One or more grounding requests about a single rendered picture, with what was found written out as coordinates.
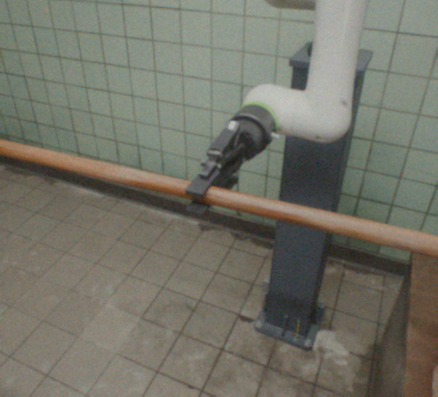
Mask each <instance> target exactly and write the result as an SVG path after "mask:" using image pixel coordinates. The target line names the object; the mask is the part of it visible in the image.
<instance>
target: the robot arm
mask: <svg viewBox="0 0 438 397"><path fill-rule="evenodd" d="M264 1H265V2H266V3H267V4H268V5H270V6H271V7H274V8H278V9H306V11H312V12H313V13H315V32H314V38H313V40H312V42H311V44H310V46H309V48H308V55H309V56H310V57H311V64H310V69H309V73H308V83H307V87H306V89H305V90H304V91H299V90H294V89H289V88H285V87H281V86H275V85H261V86H257V87H255V88H254V89H252V90H251V91H250V92H249V94H248V95H246V98H245V101H244V103H243V105H242V106H241V108H240V110H239V111H238V112H237V113H236V114H235V115H233V116H232V118H231V119H230V120H227V123H226V125H225V128H224V129H223V130H222V131H221V132H220V133H219V135H218V137H217V138H216V140H215V141H214V142H213V144H212V145H211V147H210V148H209V149H208V150H207V152H206V156H208V157H209V159H208V160H207V161H205V160H202V162H201V166H203V168H202V170H201V172H200V173H199V174H197V175H196V176H195V178H194V179H193V180H192V182H191V183H190V184H189V186H188V187H186V188H185V194H189V195H192V196H196V197H200V198H202V197H203V196H204V195H205V194H206V193H207V191H208V189H209V188H211V186H213V187H220V188H225V189H229V190H231V188H232V187H234V186H235V185H237V184H238V183H239V178H238V176H236V173H237V171H238V170H240V167H241V165H242V163H243V162H247V161H250V160H252V159H253V158H254V157H255V156H256V155H257V154H260V153H261V152H263V151H264V150H265V149H266V147H267V146H268V144H271V142H272V141H273V139H280V135H286V136H293V137H298V138H302V139H308V140H313V141H316V142H319V144H330V142H334V141H336V140H337V139H340V138H341V137H343V136H344V135H345V134H346V132H347V131H348V129H349V127H350V124H351V119H352V95H353V87H354V81H355V74H356V67H357V62H358V59H359V55H360V51H359V48H360V44H361V42H360V39H361V36H362V31H363V27H364V21H365V17H366V14H367V9H368V7H369V3H370V0H264ZM216 170H217V171H216ZM210 207H211V205H208V204H204V203H201V202H197V201H192V202H191V203H190V205H189V206H188V207H187V208H186V212H187V213H190V214H193V215H194V216H200V217H204V214H205V212H206V211H207V210H208V209H209V208H210Z"/></svg>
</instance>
